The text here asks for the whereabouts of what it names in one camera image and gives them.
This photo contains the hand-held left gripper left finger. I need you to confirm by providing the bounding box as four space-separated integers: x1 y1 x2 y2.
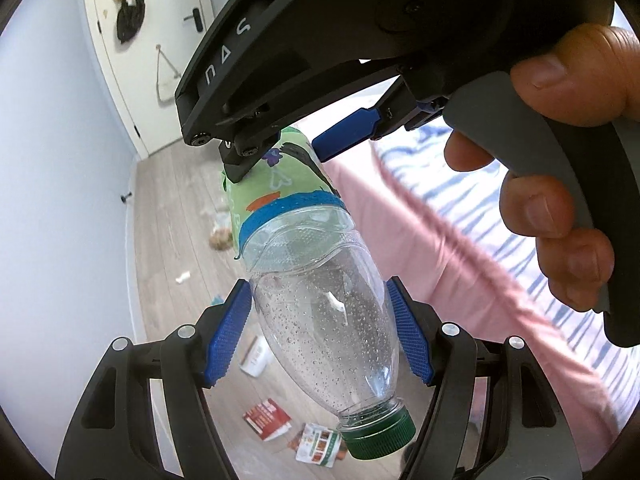
55 279 253 480

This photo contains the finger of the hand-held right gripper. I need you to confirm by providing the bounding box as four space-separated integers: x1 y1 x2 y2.
311 76 448 163
220 130 281 183

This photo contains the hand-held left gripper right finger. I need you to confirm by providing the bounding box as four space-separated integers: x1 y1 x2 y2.
385 276 576 480

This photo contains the clear plastic bottle green label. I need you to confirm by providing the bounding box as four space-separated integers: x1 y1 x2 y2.
220 127 417 460

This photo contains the person's right hand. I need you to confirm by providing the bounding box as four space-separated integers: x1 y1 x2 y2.
444 24 640 311

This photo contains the white paper cup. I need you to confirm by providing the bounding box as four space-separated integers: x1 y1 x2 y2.
239 335 275 378

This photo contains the bed with pink sheet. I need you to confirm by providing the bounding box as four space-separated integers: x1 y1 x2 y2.
292 122 640 461

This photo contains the red white packet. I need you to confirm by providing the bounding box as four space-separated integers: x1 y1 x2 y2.
243 398 293 442

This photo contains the white door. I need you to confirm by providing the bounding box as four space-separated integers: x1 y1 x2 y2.
82 0 216 158

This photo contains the white green snack packet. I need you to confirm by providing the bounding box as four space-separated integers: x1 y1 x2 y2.
289 422 348 468

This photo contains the blue white striped blanket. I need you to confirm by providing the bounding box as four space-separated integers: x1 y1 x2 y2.
375 125 640 411

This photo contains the black hanging bag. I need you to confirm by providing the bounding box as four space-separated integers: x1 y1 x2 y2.
116 0 147 43

